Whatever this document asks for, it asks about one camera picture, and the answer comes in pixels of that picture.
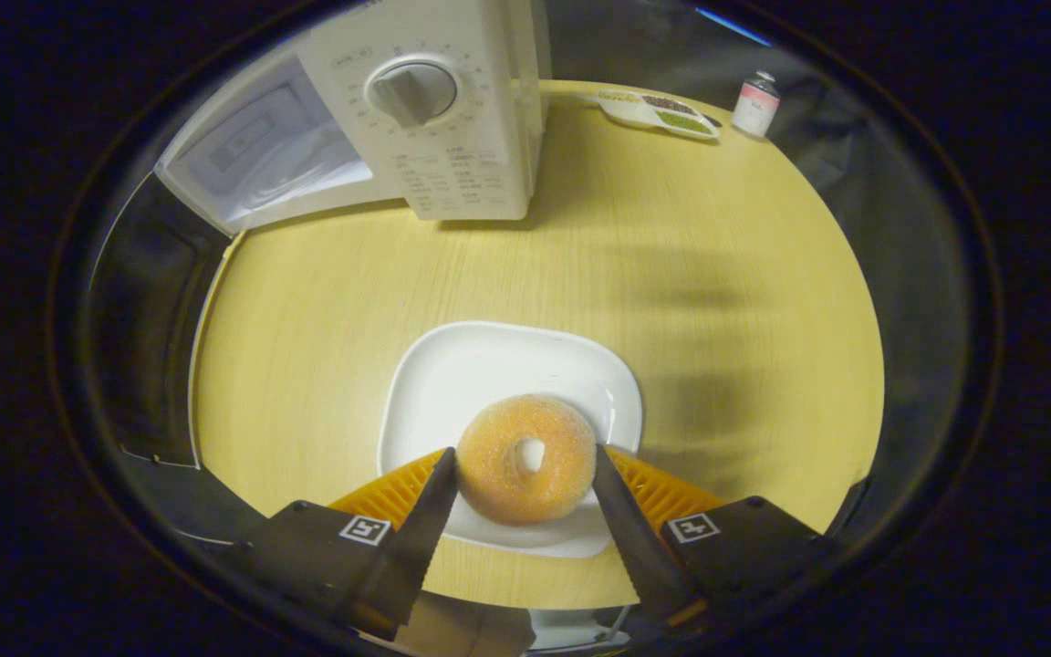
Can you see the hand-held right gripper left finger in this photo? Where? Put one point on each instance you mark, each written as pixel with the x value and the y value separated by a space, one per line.
pixel 416 538

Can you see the sugared doughnut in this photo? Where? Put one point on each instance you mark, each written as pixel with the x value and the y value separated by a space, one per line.
pixel 489 456

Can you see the white microwave oven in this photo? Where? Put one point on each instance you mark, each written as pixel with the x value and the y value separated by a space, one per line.
pixel 480 146

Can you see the white square plate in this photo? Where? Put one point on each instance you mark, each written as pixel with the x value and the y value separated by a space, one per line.
pixel 489 365

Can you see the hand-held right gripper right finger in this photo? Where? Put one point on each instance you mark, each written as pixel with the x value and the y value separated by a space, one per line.
pixel 635 538

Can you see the small bottle with pink label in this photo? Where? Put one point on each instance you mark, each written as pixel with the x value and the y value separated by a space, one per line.
pixel 755 108

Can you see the white divided snack tray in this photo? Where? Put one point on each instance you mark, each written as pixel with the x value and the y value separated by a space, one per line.
pixel 658 111

